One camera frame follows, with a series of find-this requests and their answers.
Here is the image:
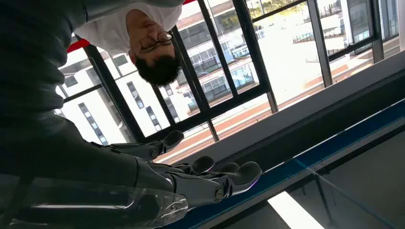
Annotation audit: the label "person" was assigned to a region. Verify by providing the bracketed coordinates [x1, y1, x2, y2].
[74, 0, 186, 87]

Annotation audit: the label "black-rimmed eyeglasses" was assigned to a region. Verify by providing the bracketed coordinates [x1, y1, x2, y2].
[139, 31, 174, 52]

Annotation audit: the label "white ceiling light strip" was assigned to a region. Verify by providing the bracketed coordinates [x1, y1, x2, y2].
[267, 191, 326, 229]

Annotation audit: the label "black window frame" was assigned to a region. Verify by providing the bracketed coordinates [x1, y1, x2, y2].
[53, 0, 405, 145]

